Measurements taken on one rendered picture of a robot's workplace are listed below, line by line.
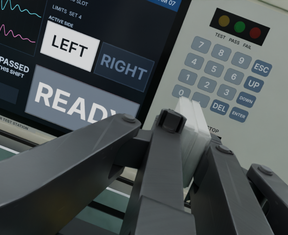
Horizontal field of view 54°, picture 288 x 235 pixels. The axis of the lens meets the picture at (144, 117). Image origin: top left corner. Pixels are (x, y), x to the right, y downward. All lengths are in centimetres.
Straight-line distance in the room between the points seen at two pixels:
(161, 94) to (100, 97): 6
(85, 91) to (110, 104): 3
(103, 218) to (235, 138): 15
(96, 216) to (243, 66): 19
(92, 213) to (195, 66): 17
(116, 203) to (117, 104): 9
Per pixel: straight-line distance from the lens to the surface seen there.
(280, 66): 27
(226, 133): 28
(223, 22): 26
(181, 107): 17
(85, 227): 50
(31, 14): 29
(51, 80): 28
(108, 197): 28
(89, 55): 27
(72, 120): 29
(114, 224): 29
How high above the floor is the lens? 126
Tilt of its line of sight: 17 degrees down
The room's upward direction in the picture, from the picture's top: 21 degrees clockwise
